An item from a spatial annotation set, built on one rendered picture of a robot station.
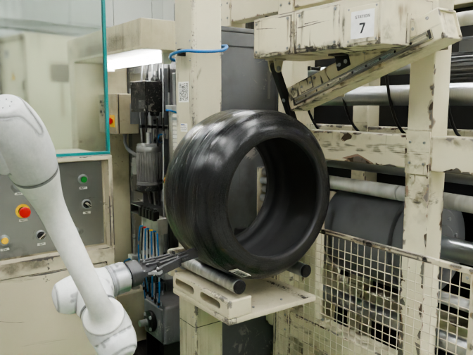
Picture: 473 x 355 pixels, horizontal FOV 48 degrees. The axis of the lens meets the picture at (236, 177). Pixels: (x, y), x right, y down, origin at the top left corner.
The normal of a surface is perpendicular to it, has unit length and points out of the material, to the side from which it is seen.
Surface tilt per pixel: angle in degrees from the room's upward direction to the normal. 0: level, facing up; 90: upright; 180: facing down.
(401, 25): 90
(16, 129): 103
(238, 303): 90
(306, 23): 90
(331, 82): 90
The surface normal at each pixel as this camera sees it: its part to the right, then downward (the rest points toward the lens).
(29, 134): 0.85, 0.17
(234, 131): 0.05, -0.50
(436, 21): -0.81, 0.08
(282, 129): 0.58, -0.07
